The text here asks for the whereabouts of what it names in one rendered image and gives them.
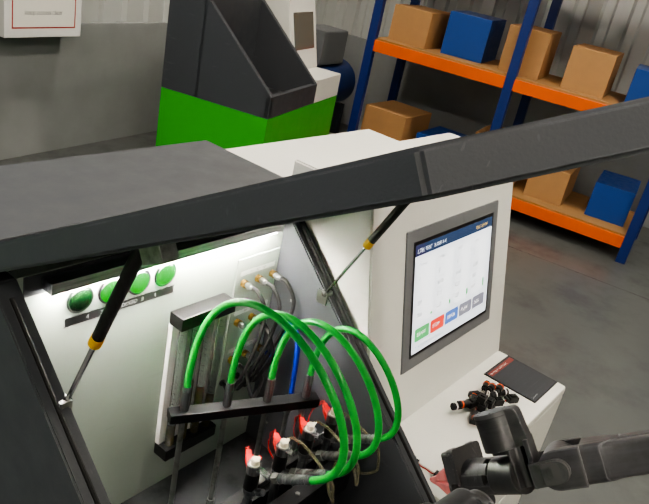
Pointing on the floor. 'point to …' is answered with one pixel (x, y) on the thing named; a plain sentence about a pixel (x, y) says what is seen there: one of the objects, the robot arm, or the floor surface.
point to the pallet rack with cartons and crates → (410, 33)
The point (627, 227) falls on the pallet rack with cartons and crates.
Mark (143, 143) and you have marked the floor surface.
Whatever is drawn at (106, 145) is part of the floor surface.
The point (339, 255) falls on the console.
